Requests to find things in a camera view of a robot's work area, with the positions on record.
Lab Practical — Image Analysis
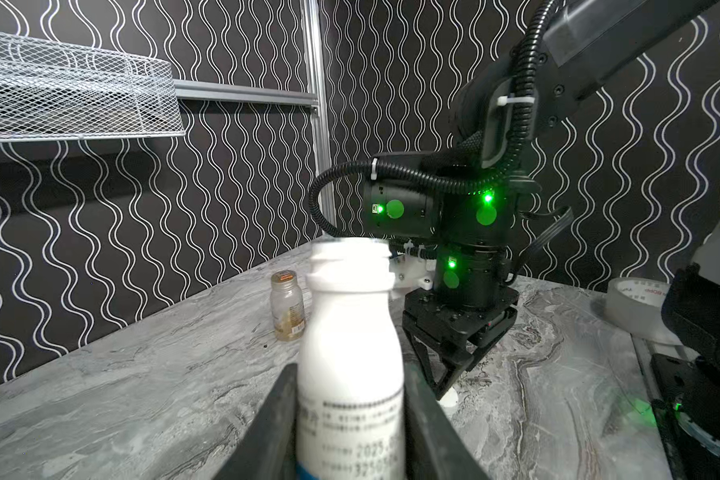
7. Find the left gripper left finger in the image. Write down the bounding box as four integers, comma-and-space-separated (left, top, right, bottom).
213, 363, 298, 479

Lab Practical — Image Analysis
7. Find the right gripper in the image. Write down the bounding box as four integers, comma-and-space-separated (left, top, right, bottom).
402, 287, 519, 399

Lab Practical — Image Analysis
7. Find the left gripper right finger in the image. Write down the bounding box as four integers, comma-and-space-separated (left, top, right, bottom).
403, 363, 489, 480

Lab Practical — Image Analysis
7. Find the white pill bottle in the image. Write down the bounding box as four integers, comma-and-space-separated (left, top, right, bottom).
296, 237, 405, 479

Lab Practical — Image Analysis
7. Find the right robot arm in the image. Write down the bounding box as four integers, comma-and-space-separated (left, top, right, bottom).
308, 1, 710, 397

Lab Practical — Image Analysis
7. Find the small amber glass vial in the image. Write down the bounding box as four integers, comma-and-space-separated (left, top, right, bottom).
270, 270, 306, 341

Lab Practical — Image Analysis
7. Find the clear tape roll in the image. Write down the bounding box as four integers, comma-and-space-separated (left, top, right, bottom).
605, 277, 682, 346

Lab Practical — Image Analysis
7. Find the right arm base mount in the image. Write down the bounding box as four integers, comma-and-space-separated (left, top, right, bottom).
650, 354, 720, 479

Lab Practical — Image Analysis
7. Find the white wire mesh basket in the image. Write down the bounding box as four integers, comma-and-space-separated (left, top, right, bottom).
0, 32, 185, 143

